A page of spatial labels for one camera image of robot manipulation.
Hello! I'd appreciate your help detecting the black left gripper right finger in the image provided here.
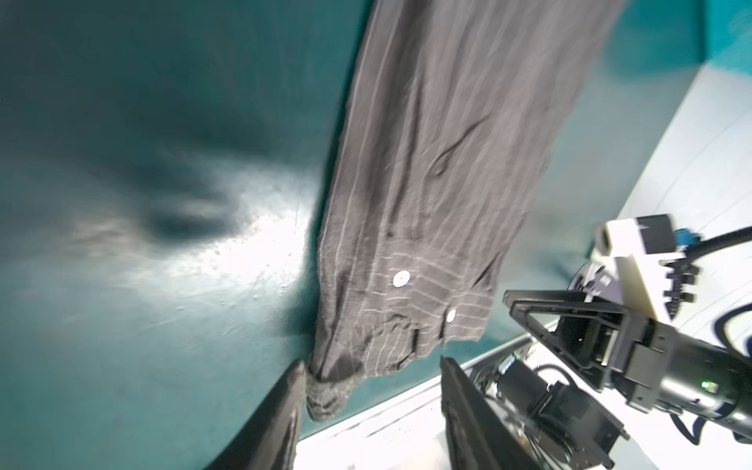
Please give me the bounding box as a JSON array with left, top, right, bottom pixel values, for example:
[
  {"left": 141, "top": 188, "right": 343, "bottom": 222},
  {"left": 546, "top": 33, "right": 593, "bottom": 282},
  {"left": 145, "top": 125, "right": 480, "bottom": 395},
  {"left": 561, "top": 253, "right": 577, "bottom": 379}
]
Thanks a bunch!
[{"left": 440, "top": 356, "right": 541, "bottom": 470}]

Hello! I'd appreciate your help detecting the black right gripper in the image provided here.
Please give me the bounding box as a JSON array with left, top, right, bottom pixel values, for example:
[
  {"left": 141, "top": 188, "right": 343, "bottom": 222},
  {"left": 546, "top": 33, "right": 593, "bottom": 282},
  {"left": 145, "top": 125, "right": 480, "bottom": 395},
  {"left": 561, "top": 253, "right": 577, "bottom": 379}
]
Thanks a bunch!
[{"left": 503, "top": 290, "right": 751, "bottom": 444}]

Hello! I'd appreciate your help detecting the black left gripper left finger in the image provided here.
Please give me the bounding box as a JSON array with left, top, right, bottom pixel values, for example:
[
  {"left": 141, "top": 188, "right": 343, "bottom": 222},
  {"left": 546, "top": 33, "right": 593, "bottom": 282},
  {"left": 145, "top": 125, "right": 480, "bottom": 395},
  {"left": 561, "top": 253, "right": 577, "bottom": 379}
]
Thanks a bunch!
[{"left": 208, "top": 360, "right": 307, "bottom": 470}]

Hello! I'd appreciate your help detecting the dark grey striped shirt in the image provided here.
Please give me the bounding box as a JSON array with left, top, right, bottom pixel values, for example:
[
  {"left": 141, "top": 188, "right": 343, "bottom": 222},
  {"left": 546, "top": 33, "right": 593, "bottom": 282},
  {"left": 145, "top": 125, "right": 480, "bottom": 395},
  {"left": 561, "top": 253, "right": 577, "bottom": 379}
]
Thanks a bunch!
[{"left": 307, "top": 1, "right": 625, "bottom": 422}]

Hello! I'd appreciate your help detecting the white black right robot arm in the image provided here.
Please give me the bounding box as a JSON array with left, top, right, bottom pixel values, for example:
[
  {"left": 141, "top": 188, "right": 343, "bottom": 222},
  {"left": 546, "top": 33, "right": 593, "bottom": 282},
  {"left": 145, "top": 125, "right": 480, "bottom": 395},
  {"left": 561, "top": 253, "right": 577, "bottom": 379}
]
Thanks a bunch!
[{"left": 493, "top": 290, "right": 751, "bottom": 469}]

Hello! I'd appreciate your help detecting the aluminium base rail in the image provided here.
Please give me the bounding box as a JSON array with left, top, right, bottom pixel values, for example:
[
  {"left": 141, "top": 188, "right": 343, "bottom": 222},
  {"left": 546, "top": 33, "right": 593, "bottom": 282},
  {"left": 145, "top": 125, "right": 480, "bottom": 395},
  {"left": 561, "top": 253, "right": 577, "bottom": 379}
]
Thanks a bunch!
[{"left": 294, "top": 376, "right": 452, "bottom": 469}]

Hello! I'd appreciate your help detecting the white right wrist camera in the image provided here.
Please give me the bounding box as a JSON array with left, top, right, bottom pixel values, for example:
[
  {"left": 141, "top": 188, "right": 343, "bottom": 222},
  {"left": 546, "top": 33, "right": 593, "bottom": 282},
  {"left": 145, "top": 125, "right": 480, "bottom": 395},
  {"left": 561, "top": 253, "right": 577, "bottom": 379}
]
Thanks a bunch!
[{"left": 591, "top": 213, "right": 700, "bottom": 323}]

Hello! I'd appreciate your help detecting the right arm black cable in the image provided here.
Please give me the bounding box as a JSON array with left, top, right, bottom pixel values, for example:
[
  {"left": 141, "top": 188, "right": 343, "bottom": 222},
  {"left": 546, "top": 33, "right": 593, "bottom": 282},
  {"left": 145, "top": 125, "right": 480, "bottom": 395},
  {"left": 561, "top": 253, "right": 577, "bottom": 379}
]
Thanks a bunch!
[{"left": 683, "top": 224, "right": 752, "bottom": 262}]

